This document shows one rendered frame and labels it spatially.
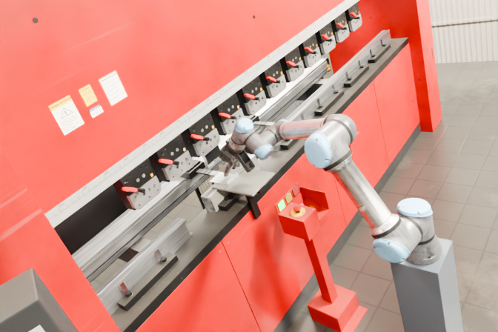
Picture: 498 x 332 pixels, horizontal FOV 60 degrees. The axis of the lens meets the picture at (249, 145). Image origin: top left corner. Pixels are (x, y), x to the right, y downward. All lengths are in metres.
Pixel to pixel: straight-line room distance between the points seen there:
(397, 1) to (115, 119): 2.58
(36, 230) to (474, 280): 2.23
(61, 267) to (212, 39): 1.17
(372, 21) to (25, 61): 2.88
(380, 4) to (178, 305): 2.77
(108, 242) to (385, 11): 2.73
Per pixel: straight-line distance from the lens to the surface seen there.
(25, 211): 1.41
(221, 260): 2.09
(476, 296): 2.72
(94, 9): 1.74
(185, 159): 1.98
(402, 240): 1.59
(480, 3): 5.19
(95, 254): 2.12
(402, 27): 3.77
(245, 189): 2.01
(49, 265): 1.48
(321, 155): 1.48
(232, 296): 2.22
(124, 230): 2.18
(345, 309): 2.57
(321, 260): 2.37
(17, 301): 0.92
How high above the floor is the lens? 2.05
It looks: 26 degrees down
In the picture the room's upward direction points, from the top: 19 degrees counter-clockwise
